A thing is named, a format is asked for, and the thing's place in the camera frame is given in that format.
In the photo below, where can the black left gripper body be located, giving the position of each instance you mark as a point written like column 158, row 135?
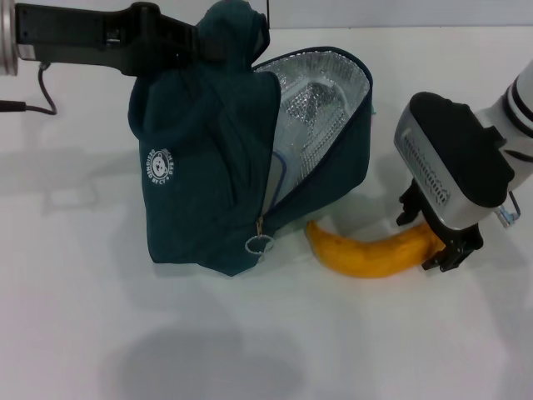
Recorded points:
column 62, row 33

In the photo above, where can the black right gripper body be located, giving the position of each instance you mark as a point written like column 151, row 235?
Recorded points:
column 458, row 233

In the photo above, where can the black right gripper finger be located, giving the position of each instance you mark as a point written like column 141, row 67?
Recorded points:
column 454, row 258
column 410, row 208

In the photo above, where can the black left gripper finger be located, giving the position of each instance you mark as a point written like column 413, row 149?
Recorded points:
column 166, row 29
column 154, row 58

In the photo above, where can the yellow banana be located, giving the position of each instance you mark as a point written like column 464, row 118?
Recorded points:
column 366, row 260

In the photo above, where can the dark teal insulated lunch bag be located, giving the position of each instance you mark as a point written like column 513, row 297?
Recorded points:
column 200, row 166

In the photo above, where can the clear lunch box blue seal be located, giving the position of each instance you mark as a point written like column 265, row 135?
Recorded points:
column 293, row 141

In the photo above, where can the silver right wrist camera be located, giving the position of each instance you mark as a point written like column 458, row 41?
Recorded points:
column 449, row 146

